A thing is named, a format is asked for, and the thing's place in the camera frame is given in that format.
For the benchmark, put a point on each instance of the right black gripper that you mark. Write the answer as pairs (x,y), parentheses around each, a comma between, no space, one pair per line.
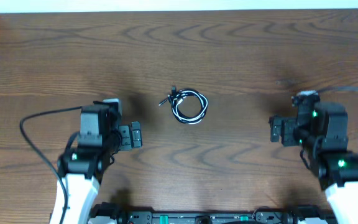
(288,126)

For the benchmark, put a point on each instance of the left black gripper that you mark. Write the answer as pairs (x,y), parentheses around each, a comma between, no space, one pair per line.
(126,137)

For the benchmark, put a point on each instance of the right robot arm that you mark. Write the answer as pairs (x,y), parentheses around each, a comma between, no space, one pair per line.
(321,130)

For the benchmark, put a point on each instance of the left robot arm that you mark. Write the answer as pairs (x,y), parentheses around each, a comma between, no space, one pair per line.
(87,155)

